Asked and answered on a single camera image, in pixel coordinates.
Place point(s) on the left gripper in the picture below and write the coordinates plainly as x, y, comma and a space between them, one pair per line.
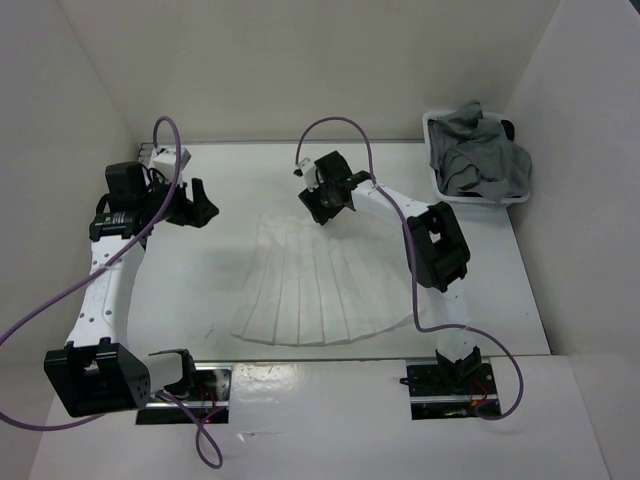
193, 213

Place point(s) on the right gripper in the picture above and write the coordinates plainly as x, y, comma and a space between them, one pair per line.
310, 201

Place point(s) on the white pleated skirt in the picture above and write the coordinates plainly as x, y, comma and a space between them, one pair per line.
312, 285

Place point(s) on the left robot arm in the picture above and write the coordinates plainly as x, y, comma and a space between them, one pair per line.
95, 372

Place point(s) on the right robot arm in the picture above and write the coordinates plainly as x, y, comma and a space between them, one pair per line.
436, 251

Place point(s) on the white laundry basket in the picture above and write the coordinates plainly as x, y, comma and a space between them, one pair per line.
469, 200

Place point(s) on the grey skirt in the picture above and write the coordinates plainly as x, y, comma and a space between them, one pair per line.
474, 155

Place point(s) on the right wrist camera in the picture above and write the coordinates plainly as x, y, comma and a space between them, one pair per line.
307, 170

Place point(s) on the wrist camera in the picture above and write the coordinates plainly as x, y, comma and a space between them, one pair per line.
307, 170
164, 161

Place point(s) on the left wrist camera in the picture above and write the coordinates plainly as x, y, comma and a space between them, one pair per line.
164, 161

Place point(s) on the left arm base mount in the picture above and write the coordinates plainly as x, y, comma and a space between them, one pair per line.
208, 399

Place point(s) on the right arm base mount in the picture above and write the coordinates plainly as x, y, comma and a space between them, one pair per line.
431, 399

